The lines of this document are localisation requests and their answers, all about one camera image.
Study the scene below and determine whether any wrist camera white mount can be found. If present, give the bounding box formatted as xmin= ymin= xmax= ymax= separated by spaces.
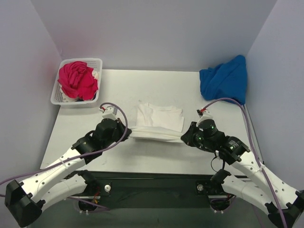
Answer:
xmin=99 ymin=105 xmax=118 ymax=121
xmin=197 ymin=109 xmax=213 ymax=125

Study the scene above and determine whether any white plastic laundry basket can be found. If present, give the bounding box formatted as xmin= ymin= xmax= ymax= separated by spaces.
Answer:
xmin=50 ymin=58 xmax=103 ymax=108

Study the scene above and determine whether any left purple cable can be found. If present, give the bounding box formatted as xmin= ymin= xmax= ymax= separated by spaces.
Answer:
xmin=0 ymin=102 xmax=130 ymax=212

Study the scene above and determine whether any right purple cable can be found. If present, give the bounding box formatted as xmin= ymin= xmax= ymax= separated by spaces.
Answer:
xmin=199 ymin=97 xmax=289 ymax=228

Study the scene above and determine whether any purple cable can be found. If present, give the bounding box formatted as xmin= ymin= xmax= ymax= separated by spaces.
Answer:
xmin=199 ymin=97 xmax=289 ymax=228
xmin=0 ymin=102 xmax=130 ymax=212

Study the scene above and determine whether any red pink t-shirt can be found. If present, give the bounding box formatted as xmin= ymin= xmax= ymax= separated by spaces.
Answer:
xmin=57 ymin=61 xmax=98 ymax=100

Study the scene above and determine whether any white t-shirt red print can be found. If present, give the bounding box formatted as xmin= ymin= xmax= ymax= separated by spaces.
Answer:
xmin=130 ymin=103 xmax=184 ymax=143

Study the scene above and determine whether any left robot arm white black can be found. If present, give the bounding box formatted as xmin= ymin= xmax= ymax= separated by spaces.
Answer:
xmin=4 ymin=118 xmax=132 ymax=228

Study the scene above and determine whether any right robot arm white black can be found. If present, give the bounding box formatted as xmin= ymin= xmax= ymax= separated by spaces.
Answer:
xmin=181 ymin=119 xmax=304 ymax=228

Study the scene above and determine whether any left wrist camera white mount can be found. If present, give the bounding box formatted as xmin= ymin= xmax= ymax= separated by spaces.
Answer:
xmin=99 ymin=105 xmax=118 ymax=121

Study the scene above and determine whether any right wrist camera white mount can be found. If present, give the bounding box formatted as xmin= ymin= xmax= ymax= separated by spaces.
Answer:
xmin=197 ymin=109 xmax=213 ymax=125

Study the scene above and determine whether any blue t-shirt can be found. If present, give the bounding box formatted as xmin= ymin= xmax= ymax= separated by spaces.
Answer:
xmin=199 ymin=55 xmax=247 ymax=105

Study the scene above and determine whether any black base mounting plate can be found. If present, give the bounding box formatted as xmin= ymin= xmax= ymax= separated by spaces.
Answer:
xmin=70 ymin=170 xmax=233 ymax=210

